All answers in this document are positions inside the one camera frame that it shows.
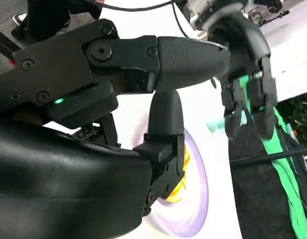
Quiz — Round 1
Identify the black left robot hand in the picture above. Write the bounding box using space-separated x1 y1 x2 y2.
210 12 279 140

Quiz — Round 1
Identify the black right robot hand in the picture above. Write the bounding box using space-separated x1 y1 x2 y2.
0 18 231 239

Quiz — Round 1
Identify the orange and white bread roll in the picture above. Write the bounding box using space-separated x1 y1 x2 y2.
165 145 192 204

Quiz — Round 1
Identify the pale green mug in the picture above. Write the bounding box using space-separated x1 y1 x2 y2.
205 116 247 133

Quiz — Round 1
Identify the green cloth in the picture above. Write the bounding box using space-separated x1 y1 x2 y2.
237 74 307 239

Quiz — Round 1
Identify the lilac plate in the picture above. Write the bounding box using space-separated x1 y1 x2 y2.
133 126 210 238

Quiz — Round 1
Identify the black stand with red mark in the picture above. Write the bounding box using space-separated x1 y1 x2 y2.
0 26 17 68

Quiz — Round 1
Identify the black cloth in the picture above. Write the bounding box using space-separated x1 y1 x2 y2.
228 107 307 239

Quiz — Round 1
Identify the person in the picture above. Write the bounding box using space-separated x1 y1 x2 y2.
11 0 103 43

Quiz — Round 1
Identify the thick black cable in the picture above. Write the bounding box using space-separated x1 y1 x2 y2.
229 147 307 165

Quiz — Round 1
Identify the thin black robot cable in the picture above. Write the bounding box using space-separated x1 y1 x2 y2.
101 0 191 38

